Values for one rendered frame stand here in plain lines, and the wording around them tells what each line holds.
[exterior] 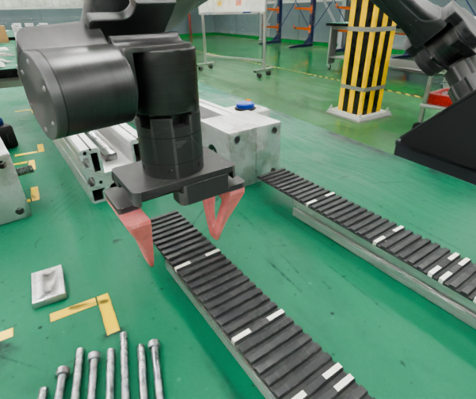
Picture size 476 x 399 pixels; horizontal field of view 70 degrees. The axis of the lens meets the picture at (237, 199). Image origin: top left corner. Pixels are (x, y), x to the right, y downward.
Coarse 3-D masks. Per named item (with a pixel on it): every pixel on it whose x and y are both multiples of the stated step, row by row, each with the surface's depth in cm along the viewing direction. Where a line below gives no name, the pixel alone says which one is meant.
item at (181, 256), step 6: (192, 246) 36; (198, 246) 36; (204, 246) 36; (210, 246) 36; (180, 252) 35; (186, 252) 35; (192, 252) 35; (198, 252) 35; (204, 252) 35; (168, 258) 34; (174, 258) 34; (180, 258) 34; (186, 258) 34; (192, 258) 34; (174, 264) 33
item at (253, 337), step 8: (272, 312) 28; (280, 312) 28; (264, 320) 27; (272, 320) 27; (280, 320) 27; (288, 320) 27; (248, 328) 26; (256, 328) 26; (264, 328) 27; (272, 328) 26; (280, 328) 26; (288, 328) 27; (232, 336) 26; (240, 336) 26; (248, 336) 26; (256, 336) 26; (264, 336) 26; (272, 336) 26; (240, 344) 25; (248, 344) 25; (256, 344) 25; (240, 352) 25; (248, 352) 25
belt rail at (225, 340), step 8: (168, 264) 37; (176, 272) 35; (176, 280) 36; (184, 288) 34; (192, 296) 33; (200, 304) 32; (200, 312) 32; (208, 320) 31; (216, 328) 29; (224, 336) 28; (224, 344) 29; (232, 344) 28; (232, 352) 28; (240, 360) 27; (248, 368) 26; (256, 376) 25; (256, 384) 26; (264, 384) 25; (264, 392) 25
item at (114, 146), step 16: (112, 128) 56; (128, 128) 55; (64, 144) 58; (80, 144) 49; (96, 144) 57; (112, 144) 60; (128, 144) 51; (80, 160) 48; (96, 160) 50; (112, 160) 54; (128, 160) 54; (80, 176) 53; (96, 176) 49; (96, 192) 53
